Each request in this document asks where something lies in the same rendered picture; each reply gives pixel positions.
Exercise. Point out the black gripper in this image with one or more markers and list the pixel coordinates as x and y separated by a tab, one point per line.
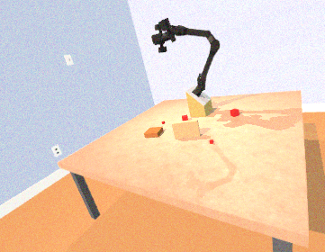
162	48

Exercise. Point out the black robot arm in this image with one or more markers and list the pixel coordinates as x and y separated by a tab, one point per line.
171	31

